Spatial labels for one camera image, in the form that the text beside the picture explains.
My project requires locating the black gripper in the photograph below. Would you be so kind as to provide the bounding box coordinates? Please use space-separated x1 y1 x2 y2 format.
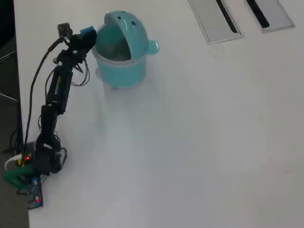
70 32 98 52

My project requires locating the blue cube block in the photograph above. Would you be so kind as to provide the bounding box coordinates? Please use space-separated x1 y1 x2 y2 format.
80 26 97 36

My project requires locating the teal cartoon trash bin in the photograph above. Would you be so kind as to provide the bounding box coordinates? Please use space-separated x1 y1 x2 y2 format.
92 10 160 90

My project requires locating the controller board with red LED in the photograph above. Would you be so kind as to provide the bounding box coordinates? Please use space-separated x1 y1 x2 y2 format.
22 142 37 167

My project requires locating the green table clamp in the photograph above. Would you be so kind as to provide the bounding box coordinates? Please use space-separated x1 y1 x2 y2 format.
2 163 36 189

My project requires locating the blue circuit board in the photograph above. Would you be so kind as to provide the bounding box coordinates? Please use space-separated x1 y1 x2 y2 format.
26 175 44 209

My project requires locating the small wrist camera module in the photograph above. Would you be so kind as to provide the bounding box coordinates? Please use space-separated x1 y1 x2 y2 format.
57 22 73 38

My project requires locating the thin black wire loop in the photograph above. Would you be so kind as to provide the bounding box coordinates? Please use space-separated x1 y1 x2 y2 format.
70 59 91 86

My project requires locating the thick black camera cable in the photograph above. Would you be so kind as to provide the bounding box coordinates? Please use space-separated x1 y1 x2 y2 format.
23 38 65 152

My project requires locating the grey table cable plate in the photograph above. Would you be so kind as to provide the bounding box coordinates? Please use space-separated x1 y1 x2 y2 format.
189 0 245 45
243 0 296 33

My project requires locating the white cable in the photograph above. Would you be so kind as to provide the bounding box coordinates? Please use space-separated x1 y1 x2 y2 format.
5 154 24 171

